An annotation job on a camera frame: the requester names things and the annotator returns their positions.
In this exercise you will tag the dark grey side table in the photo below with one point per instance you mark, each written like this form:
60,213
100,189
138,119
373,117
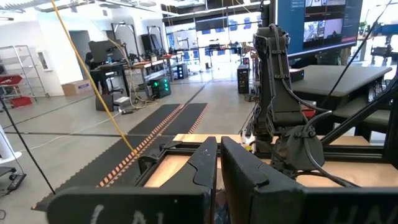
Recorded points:
335,77

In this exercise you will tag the black computer tower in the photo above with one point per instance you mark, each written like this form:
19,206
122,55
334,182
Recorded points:
242,79

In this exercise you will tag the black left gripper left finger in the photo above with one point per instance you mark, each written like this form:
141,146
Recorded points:
202,174

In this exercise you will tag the red bin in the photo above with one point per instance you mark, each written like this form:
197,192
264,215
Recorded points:
20,101
11,80

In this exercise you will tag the black orange-edged floor mat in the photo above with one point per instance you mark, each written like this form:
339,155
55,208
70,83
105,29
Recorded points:
186,119
93,174

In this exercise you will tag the black box on floor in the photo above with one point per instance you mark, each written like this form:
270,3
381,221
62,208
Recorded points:
104,102

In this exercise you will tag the large display screen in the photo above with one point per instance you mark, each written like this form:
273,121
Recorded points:
317,25

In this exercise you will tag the person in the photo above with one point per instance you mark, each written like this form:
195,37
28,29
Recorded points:
94,74

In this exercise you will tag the cardboard box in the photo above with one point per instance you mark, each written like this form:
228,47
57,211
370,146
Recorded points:
76,87

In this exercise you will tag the white round stand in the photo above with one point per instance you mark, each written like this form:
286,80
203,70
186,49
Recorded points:
7,149

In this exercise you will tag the wooden work desk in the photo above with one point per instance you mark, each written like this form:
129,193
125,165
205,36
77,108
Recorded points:
149,64

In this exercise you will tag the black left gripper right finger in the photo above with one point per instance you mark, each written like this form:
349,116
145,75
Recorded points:
239,180

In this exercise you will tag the black desk monitor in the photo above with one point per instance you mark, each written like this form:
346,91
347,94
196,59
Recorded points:
105,50

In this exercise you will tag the computer with green lights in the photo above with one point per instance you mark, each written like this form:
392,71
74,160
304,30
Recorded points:
160,87

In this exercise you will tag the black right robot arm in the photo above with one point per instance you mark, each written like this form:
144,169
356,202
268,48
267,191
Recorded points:
276,93

